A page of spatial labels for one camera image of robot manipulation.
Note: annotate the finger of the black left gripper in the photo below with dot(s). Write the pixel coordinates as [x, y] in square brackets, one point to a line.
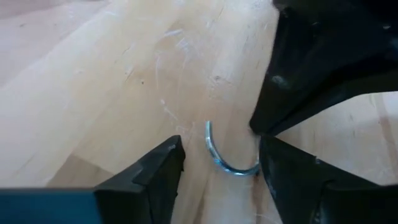
[311, 62]
[342, 90]

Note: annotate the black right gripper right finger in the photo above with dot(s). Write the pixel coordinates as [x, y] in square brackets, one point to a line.
[314, 193]

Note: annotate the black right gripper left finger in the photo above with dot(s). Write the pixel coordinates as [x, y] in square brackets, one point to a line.
[143, 193]

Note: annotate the silver pegboard hook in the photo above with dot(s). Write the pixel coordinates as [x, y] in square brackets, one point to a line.
[217, 158]

